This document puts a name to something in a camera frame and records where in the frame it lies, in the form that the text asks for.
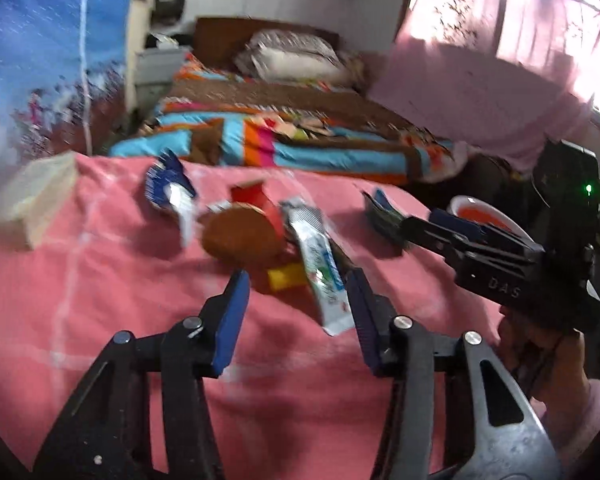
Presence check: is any person's right hand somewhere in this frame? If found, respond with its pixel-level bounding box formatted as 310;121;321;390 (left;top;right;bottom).
497;311;591;407

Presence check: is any pink curtain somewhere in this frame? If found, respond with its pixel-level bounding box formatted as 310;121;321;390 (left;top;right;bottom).
367;0;600;172

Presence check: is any pink checked cloth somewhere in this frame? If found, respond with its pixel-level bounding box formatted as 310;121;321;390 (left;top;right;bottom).
0;152;506;476

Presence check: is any colourful striped blanket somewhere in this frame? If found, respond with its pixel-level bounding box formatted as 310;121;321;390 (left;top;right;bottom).
109;52;456;187

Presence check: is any yellow red wrapper piece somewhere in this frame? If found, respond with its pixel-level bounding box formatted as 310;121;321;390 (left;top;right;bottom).
267;262;307;293

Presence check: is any dark blue green wrapper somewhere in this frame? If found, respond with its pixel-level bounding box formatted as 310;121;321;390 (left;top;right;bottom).
362;189;412;252

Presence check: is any blue fabric wardrobe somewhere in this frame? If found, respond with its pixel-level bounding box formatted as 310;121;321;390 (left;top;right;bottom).
0;0;142;171

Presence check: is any white green packet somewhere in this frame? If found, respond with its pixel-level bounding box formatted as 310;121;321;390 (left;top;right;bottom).
280;199;356;337

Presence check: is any white pillow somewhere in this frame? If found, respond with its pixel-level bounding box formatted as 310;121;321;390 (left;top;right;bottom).
236;49;355;88

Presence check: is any white red bowl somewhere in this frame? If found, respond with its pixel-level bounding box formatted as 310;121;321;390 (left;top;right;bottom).
446;194;535;248

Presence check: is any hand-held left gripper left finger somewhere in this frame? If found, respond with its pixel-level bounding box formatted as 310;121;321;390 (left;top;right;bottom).
32;269;253;480

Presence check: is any person's right forearm pink sleeve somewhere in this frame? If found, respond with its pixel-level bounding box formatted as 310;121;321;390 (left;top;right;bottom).
542;379;600;463

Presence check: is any brown round disc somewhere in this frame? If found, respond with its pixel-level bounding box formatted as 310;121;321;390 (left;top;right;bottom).
200;204;281;267

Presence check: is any floral folded quilt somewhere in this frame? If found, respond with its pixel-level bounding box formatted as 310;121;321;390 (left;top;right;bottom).
245;29;340;62

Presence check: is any beige cabinet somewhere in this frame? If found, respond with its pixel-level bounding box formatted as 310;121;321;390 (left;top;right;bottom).
124;0;157;121

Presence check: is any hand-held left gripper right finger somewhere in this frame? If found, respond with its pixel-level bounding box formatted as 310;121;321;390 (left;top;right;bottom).
346;266;562;480

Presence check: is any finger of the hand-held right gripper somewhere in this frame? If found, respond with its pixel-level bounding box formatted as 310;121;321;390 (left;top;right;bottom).
400;215;537;264
428;207;544;254

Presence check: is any blue silver snack wrapper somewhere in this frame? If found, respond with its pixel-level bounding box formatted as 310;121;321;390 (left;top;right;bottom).
144;149;202;252

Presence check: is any white nightstand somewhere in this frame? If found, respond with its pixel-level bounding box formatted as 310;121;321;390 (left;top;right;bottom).
134;45;194;112

